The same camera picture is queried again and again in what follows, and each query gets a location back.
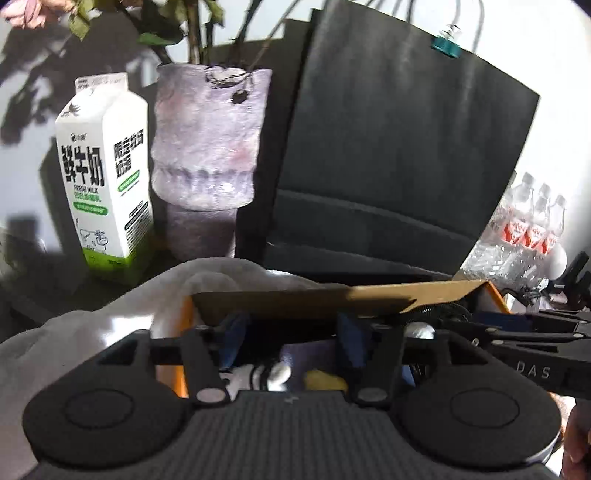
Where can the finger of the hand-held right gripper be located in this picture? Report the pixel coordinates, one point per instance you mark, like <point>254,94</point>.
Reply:
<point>517,333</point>
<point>563,316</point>

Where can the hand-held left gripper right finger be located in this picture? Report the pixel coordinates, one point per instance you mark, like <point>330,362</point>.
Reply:
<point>350,334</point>

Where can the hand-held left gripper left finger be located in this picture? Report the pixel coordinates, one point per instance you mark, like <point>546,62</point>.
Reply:
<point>234,333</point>

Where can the red cardboard box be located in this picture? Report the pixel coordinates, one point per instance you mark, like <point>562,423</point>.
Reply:
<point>323,297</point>

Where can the person's right hand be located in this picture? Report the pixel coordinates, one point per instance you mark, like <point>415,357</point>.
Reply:
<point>576,443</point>

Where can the yellow plush toy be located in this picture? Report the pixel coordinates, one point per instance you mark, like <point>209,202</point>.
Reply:
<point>324,381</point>

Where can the pack of water bottles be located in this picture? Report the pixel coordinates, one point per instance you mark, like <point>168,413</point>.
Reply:
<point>526,230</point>

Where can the white fleece blanket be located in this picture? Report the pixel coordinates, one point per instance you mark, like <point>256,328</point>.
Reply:
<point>69,332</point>

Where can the purple frosted glass vase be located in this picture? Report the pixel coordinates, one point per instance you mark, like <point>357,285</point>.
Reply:
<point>205,147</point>

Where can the black paper bag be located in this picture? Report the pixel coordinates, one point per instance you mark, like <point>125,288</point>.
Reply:
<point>401,152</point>

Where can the white and green milk carton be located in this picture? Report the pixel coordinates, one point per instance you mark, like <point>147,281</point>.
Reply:
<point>106,184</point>

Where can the teal binder clip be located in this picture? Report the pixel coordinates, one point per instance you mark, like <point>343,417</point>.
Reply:
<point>445,44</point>

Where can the purple artificial flower bouquet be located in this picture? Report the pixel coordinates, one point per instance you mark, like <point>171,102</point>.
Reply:
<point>83,14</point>

